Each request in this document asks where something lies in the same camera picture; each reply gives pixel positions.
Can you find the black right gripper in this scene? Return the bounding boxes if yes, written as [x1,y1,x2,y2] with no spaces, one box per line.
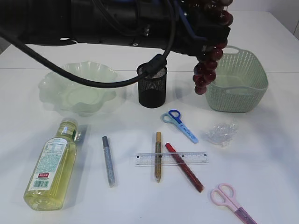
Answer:
[171,0,231,56]

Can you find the purple artificial grape bunch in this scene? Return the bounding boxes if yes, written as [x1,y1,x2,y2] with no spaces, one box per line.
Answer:
[193,1,234,95]

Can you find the clear plastic sheet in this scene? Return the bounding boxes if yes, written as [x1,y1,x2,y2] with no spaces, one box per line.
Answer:
[202,120,239,147]

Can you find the yellow tea bottle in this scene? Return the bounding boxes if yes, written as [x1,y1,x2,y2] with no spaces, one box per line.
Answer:
[23,118,78,211]

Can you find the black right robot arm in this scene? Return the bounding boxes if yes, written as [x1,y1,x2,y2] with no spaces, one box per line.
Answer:
[0,0,234,56]

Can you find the green plastic woven basket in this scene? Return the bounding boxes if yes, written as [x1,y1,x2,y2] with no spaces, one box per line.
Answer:
[206,46,269,113]

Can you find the black mesh pen holder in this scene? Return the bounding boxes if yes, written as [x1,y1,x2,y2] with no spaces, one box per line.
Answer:
[138,67,168,108]

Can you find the gold glitter pen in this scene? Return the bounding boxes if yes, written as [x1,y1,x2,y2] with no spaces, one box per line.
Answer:
[154,132,162,182]

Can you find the clear plastic ruler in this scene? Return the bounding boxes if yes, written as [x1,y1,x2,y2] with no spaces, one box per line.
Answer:
[134,152,209,166]

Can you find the red glitter pen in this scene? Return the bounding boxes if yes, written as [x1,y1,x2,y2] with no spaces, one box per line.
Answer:
[165,143,204,193]

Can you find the green wavy glass plate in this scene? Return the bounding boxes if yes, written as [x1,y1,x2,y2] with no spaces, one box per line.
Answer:
[38,61,118,117]

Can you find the silver glitter pen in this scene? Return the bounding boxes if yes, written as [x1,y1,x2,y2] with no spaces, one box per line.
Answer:
[102,136,115,187]

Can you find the blue capped scissors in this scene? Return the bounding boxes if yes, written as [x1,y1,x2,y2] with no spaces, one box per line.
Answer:
[161,109,199,144]

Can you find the pink scissors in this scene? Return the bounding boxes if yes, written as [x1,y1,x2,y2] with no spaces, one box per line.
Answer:
[210,183,257,224]

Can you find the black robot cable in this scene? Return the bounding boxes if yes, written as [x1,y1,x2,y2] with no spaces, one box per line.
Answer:
[0,0,178,88]

